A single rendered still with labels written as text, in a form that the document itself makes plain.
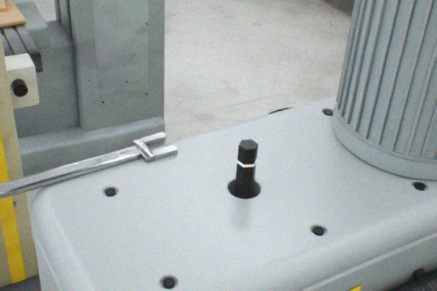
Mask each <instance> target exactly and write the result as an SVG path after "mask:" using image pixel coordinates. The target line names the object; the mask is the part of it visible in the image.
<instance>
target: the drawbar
mask: <svg viewBox="0 0 437 291"><path fill-rule="evenodd" d="M257 157H258V144H257V143H256V142H254V141H253V140H252V139H247V140H241V142H240V144H239V147H238V155H237V161H240V162H241V164H243V165H253V164H254V163H255V161H256V160H257ZM256 164H257V162H256V163H255V165H254V166H251V167H243V166H241V165H240V164H238V163H236V185H235V193H234V197H236V198H240V199H243V200H247V199H252V198H253V188H254V177H255V170H256Z"/></svg>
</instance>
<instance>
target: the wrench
mask: <svg viewBox="0 0 437 291"><path fill-rule="evenodd" d="M165 140H166V135H165V134H164V133H156V134H153V135H150V136H148V137H144V138H140V139H138V140H134V141H133V146H132V147H128V148H125V149H120V150H117V151H113V152H111V153H107V154H103V155H98V156H96V157H93V158H89V159H86V160H83V161H77V162H74V163H71V164H69V165H64V166H62V167H57V168H53V169H49V170H47V171H44V172H37V173H35V174H32V175H29V176H24V177H23V178H19V179H13V180H10V181H7V182H4V183H0V200H1V199H3V198H6V197H10V196H16V195H17V194H20V193H24V192H27V191H29V190H36V189H39V188H41V187H44V186H48V185H51V184H56V183H60V182H62V181H65V180H67V179H72V178H76V177H79V176H83V175H86V174H89V173H91V172H98V171H100V170H102V169H106V168H110V167H112V166H117V165H121V164H123V163H127V162H129V161H135V160H138V159H141V157H142V158H143V159H144V160H145V161H146V162H148V161H154V160H155V161H157V160H159V159H163V158H166V157H168V156H171V155H174V154H178V149H177V148H176V147H175V146H174V145H171V146H168V147H164V148H162V149H157V150H153V151H150V149H148V148H147V146H150V145H152V144H159V143H162V142H164V141H165Z"/></svg>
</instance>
